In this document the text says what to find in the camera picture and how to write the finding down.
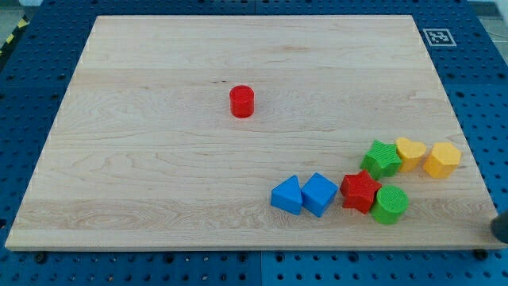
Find red star block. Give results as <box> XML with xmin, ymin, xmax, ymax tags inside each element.
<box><xmin>340</xmin><ymin>170</ymin><xmax>383</xmax><ymax>214</ymax></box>

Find green star block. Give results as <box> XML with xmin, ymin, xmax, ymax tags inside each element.
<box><xmin>360</xmin><ymin>140</ymin><xmax>402</xmax><ymax>180</ymax></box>

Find red cylinder block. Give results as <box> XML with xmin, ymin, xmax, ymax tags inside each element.
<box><xmin>229</xmin><ymin>85</ymin><xmax>255</xmax><ymax>118</ymax></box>

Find blue triangle block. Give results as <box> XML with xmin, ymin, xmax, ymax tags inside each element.
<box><xmin>271</xmin><ymin>176</ymin><xmax>302</xmax><ymax>215</ymax></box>

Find blue cube block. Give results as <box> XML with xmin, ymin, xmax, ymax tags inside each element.
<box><xmin>302</xmin><ymin>172</ymin><xmax>338</xmax><ymax>218</ymax></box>

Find wooden board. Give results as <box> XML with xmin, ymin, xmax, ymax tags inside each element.
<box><xmin>6</xmin><ymin>15</ymin><xmax>502</xmax><ymax>252</ymax></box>

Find green cylinder block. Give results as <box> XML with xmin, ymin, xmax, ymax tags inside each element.
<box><xmin>371</xmin><ymin>185</ymin><xmax>409</xmax><ymax>225</ymax></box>

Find yellow heart block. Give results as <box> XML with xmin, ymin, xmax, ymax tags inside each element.
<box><xmin>395</xmin><ymin>137</ymin><xmax>426</xmax><ymax>172</ymax></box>

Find yellow hexagon block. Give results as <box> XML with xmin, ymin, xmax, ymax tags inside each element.
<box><xmin>422</xmin><ymin>142</ymin><xmax>462</xmax><ymax>179</ymax></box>

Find white fiducial marker tag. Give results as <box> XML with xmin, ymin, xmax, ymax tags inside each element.
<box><xmin>423</xmin><ymin>28</ymin><xmax>456</xmax><ymax>47</ymax></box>

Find dark robot pusher tip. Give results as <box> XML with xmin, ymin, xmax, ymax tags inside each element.
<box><xmin>490</xmin><ymin>211</ymin><xmax>508</xmax><ymax>243</ymax></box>

